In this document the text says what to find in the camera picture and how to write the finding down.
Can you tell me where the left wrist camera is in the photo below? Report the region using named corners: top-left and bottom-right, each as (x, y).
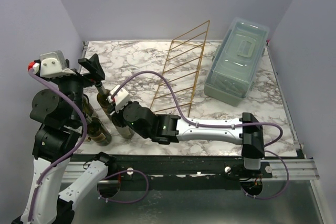
top-left (28, 50), bottom-right (76, 78)

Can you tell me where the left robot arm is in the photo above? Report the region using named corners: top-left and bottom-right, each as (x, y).
top-left (15, 50), bottom-right (117, 223)

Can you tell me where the translucent green plastic toolbox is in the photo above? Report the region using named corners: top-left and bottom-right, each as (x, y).
top-left (204, 17), bottom-right (269, 106)

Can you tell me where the aluminium frame rail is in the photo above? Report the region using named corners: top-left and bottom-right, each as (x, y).
top-left (62, 159), bottom-right (320, 183)

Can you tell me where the rear dark wine bottle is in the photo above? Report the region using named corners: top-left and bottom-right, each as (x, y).
top-left (83, 94), bottom-right (98, 118)

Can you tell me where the dark wine bottle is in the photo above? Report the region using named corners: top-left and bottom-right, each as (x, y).
top-left (83, 94), bottom-right (98, 118)
top-left (86, 116), bottom-right (112, 146)

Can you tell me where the front dark wine bottle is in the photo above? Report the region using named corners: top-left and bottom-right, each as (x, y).
top-left (86, 116), bottom-right (112, 146)

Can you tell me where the gold wire wine rack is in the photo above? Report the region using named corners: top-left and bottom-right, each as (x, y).
top-left (161, 20), bottom-right (210, 116)

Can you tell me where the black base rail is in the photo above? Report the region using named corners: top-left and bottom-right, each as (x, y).
top-left (70, 153), bottom-right (274, 192)

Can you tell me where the wine bottle white label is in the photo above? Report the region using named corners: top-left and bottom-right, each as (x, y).
top-left (111, 113), bottom-right (134, 140)

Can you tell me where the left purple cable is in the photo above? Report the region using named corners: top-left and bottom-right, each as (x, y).
top-left (26, 68), bottom-right (87, 222)

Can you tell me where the wine bottle brown label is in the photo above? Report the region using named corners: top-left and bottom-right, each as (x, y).
top-left (94, 81), bottom-right (114, 119)

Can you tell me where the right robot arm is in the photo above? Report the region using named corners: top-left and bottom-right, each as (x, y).
top-left (107, 102), bottom-right (265, 178)

